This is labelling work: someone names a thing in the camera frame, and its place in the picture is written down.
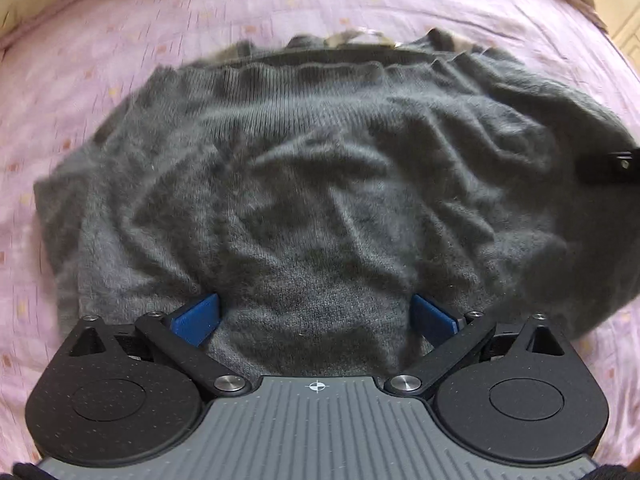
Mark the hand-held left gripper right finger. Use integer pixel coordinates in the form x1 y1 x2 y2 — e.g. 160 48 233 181
384 294 576 395

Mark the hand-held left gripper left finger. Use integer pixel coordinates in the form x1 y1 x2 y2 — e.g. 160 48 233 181
65 292 252 398

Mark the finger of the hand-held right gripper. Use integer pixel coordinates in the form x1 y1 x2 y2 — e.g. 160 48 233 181
575 147 640 184

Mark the grey argyle sweater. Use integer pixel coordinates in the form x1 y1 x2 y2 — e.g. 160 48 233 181
34 27 640 378

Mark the cream cabinet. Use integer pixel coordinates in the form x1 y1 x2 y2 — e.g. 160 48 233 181
582 0 640 66

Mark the pink patterned bed sheet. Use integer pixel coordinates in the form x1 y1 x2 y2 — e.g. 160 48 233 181
0 0 640 466

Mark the cream duvet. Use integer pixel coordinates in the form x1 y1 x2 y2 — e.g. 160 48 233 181
0 0 608 48

